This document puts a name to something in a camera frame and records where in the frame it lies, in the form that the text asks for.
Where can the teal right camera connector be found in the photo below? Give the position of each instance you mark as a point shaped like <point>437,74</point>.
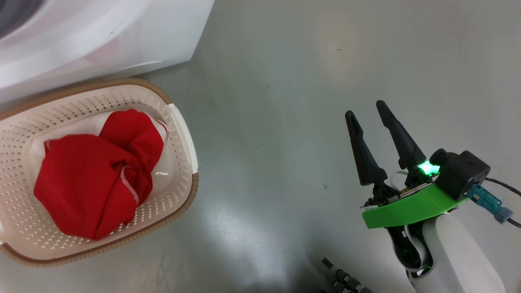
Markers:
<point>486,201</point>

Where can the black ribbed robot part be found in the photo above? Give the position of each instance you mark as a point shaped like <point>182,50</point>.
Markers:
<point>344,280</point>

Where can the red and white garment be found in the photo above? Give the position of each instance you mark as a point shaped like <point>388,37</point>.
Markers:
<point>89,179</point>

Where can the white front-load washing machine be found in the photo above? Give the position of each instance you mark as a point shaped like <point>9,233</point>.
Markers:
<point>122,36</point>

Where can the cream perforated laundry basket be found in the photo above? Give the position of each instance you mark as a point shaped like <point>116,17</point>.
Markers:
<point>179,134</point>

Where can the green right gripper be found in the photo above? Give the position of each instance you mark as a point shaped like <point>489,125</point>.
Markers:
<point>407,209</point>

